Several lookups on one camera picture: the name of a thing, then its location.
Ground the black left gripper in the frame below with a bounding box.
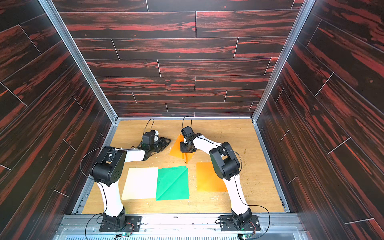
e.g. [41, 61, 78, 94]
[149, 137, 172, 154]

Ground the orange paper sheet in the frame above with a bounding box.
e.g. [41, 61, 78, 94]
[169, 135, 195, 163]
[197, 163, 227, 192]

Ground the green paper sheet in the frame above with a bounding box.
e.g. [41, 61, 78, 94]
[156, 166, 190, 201]

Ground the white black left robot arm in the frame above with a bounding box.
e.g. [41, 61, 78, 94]
[90, 137, 172, 232]

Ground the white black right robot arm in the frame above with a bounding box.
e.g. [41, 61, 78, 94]
[181, 133, 253, 230]

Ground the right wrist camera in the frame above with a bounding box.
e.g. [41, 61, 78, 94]
[181, 126, 195, 141]

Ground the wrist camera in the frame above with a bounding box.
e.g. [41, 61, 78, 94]
[141, 130, 159, 148]
[181, 126, 195, 141]

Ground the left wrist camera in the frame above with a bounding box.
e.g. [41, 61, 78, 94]
[141, 130, 159, 148]

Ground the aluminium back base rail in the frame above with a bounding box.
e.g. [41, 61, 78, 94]
[116, 116, 254, 121]

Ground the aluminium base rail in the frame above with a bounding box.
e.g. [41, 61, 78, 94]
[252, 120, 291, 213]
[116, 116, 254, 121]
[71, 119, 119, 214]

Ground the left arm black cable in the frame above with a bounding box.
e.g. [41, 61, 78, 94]
[79, 146, 106, 240]

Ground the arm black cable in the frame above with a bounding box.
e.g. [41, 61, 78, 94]
[79, 146, 106, 240]
[233, 179, 271, 240]

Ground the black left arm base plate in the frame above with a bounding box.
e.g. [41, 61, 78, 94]
[99, 214, 142, 233]

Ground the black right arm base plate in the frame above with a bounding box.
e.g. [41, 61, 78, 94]
[215, 215, 261, 232]

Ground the aluminium right base rail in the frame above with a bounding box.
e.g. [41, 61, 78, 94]
[252, 120, 291, 213]

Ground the aluminium left base rail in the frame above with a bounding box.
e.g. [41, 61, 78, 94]
[71, 119, 119, 214]

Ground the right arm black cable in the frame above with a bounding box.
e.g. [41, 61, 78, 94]
[233, 179, 271, 240]

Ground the aluminium front frame rail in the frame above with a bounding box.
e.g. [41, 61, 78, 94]
[53, 213, 311, 240]

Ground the aluminium corner post left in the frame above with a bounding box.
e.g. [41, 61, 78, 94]
[38, 0, 119, 124]

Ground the aluminium corner post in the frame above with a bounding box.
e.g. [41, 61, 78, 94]
[252, 0, 316, 126]
[38, 0, 119, 124]

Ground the aluminium corner post right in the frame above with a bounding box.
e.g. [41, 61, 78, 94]
[252, 0, 316, 126]

